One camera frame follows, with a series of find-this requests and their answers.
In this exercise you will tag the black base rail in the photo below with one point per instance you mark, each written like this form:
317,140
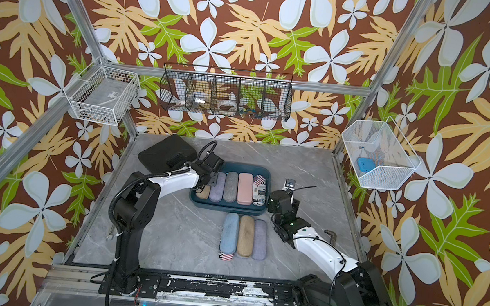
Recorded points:
211,289

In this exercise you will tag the white wire basket right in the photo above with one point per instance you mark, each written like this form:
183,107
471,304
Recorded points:
385,143

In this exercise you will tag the flag print glasses case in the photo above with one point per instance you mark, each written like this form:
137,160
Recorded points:
225,256

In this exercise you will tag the white wire basket left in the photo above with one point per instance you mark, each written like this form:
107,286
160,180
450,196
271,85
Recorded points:
102,93

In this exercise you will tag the silver wrench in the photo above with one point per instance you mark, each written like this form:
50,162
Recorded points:
109,236

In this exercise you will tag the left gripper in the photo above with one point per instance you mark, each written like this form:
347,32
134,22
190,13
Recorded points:
214,183

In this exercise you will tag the light blue glasses case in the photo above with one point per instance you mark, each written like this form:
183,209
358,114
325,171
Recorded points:
229,234

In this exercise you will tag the tan fabric glasses case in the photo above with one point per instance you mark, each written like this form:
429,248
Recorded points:
245,243

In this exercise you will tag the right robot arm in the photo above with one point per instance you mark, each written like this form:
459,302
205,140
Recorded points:
352,283

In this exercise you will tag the beige fabric glasses case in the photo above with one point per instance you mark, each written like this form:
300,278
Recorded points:
203,193

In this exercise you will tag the purple fabric glasses case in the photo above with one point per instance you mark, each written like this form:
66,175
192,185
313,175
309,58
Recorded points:
217,191

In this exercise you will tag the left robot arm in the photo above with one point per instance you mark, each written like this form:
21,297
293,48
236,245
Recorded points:
134,206

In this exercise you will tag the newspaper print glasses case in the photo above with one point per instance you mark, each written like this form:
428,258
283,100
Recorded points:
259,190

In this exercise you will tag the pink glasses case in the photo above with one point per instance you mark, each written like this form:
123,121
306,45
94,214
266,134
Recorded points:
245,189

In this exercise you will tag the white wire basket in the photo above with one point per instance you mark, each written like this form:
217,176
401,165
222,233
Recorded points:
102,93
385,143

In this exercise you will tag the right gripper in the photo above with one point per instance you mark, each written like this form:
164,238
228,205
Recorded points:
270,205

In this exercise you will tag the black plastic tool case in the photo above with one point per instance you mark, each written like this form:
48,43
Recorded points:
170,154

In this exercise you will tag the lavender glasses case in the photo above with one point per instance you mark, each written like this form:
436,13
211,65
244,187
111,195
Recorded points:
260,240

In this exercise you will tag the tape roll in basket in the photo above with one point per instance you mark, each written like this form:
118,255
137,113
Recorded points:
227,105

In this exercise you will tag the blue object in basket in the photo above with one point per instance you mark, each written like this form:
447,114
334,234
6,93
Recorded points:
365,165

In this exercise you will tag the teal plastic storage tray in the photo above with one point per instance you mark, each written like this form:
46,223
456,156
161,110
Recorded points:
234,207

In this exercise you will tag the black wire basket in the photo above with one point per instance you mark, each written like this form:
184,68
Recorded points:
258,94

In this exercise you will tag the grey fabric glasses case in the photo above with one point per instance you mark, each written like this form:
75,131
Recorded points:
231,187

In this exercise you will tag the dark metal hex key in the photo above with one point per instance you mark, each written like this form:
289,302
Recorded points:
332,237

